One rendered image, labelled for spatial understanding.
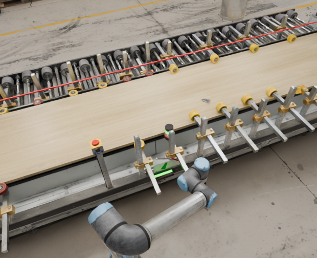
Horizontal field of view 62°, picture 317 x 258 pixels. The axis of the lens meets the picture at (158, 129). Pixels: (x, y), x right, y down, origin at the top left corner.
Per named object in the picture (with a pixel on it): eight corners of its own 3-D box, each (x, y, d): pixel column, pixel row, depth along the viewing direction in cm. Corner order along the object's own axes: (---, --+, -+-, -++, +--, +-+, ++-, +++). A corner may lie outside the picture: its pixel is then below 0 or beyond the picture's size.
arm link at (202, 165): (190, 162, 153) (201, 153, 157) (188, 174, 162) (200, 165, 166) (202, 172, 148) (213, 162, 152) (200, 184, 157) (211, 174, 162)
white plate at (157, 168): (184, 163, 212) (184, 155, 205) (154, 173, 206) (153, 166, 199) (183, 162, 212) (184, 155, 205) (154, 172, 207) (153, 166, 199)
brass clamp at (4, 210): (15, 214, 178) (12, 211, 174) (-6, 221, 175) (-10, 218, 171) (15, 206, 182) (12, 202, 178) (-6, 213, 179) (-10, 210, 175)
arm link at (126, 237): (128, 256, 94) (222, 191, 143) (108, 231, 100) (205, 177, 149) (120, 274, 100) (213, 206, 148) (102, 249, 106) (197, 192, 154)
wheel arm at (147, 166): (161, 194, 181) (161, 191, 178) (156, 196, 181) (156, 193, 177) (141, 148, 209) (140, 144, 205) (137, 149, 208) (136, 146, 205)
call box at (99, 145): (104, 152, 166) (102, 145, 160) (93, 156, 165) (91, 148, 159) (102, 145, 171) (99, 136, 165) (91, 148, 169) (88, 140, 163)
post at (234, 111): (228, 148, 224) (239, 107, 188) (224, 150, 223) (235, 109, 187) (226, 145, 226) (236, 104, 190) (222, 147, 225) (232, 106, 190)
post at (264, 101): (253, 140, 230) (268, 99, 194) (249, 142, 229) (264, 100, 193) (250, 137, 232) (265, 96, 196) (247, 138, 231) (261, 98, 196)
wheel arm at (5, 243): (9, 252, 161) (6, 249, 158) (4, 254, 161) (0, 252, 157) (9, 192, 189) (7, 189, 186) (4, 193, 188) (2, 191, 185)
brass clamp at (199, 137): (214, 137, 201) (214, 132, 197) (198, 142, 198) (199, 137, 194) (210, 131, 205) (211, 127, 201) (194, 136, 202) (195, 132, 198)
